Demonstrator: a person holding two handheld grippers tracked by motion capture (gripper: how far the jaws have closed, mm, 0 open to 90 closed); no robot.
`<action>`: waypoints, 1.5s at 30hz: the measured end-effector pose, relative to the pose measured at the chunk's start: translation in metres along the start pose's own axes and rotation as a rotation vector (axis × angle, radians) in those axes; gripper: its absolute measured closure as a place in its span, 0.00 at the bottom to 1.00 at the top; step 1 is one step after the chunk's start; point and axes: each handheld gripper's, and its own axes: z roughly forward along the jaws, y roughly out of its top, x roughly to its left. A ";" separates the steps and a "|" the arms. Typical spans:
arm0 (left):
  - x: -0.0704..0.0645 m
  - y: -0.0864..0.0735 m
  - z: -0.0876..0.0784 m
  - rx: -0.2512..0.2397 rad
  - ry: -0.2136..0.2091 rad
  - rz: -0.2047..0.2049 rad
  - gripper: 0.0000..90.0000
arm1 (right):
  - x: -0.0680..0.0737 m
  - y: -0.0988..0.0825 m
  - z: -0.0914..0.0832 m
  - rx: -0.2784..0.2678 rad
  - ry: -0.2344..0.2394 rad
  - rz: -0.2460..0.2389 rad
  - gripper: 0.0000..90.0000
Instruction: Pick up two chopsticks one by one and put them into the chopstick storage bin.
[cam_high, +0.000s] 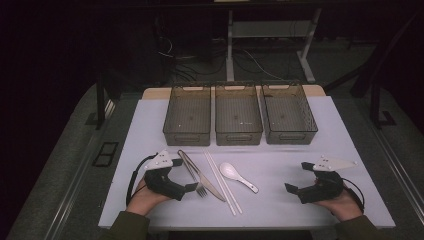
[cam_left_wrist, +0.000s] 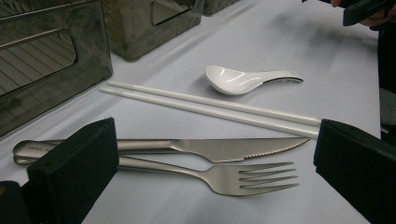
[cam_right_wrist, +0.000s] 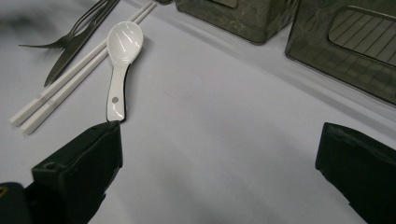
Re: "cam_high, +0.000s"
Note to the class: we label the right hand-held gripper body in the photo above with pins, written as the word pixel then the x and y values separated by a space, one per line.
pixel 323 190

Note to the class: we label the white ceramic spoon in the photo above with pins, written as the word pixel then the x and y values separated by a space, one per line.
pixel 228 170

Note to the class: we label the person's left hand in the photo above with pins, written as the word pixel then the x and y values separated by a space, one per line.
pixel 143 200

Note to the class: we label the metal fork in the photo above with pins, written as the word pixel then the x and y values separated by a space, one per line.
pixel 201 191

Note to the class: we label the white metal desk frame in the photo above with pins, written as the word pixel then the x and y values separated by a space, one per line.
pixel 266 29

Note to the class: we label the translucent brown plastic bin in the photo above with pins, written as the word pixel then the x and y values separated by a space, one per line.
pixel 288 115
pixel 188 116
pixel 238 116

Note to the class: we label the black metal stand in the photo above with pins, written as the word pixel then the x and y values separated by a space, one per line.
pixel 100 100
pixel 375 103

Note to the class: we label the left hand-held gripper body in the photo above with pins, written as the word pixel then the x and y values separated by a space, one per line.
pixel 160 181

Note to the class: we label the person's right hand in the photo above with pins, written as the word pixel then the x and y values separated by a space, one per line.
pixel 345 206

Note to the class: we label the metal table knife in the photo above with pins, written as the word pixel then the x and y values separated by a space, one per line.
pixel 213 190

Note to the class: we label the silver floor rail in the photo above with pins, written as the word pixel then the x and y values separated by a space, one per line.
pixel 74 186
pixel 398 168

